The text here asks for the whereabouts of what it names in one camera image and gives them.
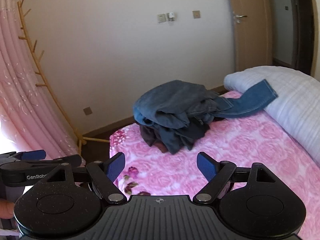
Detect dark brown garment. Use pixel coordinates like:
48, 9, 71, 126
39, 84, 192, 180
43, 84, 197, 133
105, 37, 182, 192
139, 124, 168, 153

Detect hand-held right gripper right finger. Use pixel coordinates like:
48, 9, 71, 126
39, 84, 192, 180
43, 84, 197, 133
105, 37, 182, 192
192, 151, 274, 204

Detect pink curtain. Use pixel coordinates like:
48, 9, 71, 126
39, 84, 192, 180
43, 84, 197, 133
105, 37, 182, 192
0, 0, 82, 160

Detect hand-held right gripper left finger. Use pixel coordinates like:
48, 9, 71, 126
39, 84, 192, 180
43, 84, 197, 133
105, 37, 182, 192
46, 152, 128, 204

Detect pink rose blanket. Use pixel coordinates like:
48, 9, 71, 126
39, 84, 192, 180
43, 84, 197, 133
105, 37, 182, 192
109, 90, 320, 240

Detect pile of dark clothes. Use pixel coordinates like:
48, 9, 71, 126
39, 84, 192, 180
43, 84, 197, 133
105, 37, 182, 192
82, 85, 227, 137

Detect wooden coat rack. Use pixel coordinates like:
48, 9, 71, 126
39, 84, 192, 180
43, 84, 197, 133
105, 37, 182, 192
17, 0, 110, 155

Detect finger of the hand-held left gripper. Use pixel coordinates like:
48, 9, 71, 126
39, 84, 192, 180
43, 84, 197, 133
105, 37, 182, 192
45, 154, 83, 167
15, 149, 47, 161

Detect blue jeans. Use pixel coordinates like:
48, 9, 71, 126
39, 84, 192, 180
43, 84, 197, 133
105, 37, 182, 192
133, 79, 279, 128

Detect wooden door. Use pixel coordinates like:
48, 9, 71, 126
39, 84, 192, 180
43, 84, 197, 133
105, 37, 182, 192
225, 0, 273, 72

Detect dark door frame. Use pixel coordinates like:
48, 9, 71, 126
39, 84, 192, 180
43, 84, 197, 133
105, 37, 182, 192
287, 0, 313, 75

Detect person's left hand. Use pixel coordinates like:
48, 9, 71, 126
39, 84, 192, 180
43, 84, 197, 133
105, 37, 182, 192
0, 201, 15, 220

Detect metal door handle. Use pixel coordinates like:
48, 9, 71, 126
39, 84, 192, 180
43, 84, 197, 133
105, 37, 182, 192
232, 12, 248, 24

